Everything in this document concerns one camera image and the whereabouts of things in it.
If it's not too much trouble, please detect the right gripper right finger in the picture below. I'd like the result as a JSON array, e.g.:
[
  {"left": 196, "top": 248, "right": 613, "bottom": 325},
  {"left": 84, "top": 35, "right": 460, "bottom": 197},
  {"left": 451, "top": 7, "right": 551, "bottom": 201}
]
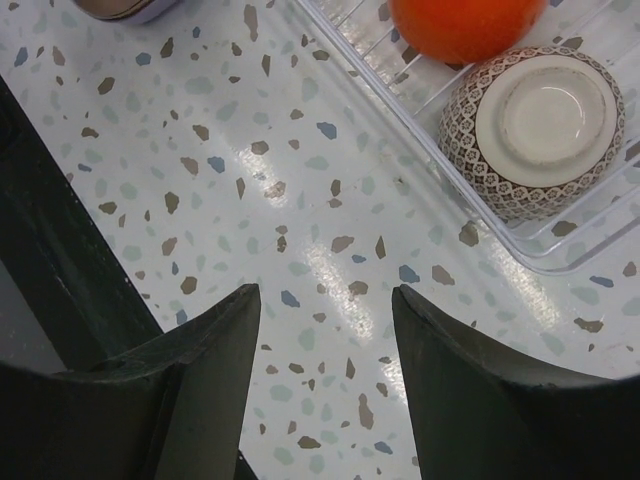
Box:
[{"left": 392, "top": 285, "right": 639, "bottom": 479}]

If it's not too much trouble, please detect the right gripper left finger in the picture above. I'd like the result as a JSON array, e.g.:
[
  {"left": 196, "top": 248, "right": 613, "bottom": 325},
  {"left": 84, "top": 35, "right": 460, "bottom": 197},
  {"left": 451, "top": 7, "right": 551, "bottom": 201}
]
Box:
[{"left": 1, "top": 284, "right": 261, "bottom": 479}]

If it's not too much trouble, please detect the patterned round bowl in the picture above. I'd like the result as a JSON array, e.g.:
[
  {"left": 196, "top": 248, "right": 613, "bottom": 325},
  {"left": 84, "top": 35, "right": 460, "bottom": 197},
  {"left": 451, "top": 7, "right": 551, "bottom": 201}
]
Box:
[{"left": 438, "top": 46, "right": 626, "bottom": 222}]

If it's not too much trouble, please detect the orange round bowl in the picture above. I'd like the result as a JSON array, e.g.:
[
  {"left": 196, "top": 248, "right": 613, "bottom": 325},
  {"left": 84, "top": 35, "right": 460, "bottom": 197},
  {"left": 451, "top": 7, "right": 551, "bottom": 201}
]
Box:
[{"left": 388, "top": 0, "right": 549, "bottom": 65}]

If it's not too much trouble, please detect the brown square panda plate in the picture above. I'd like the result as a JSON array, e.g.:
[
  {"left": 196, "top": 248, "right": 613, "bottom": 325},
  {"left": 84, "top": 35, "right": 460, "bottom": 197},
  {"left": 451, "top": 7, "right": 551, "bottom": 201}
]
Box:
[{"left": 73, "top": 0, "right": 155, "bottom": 21}]

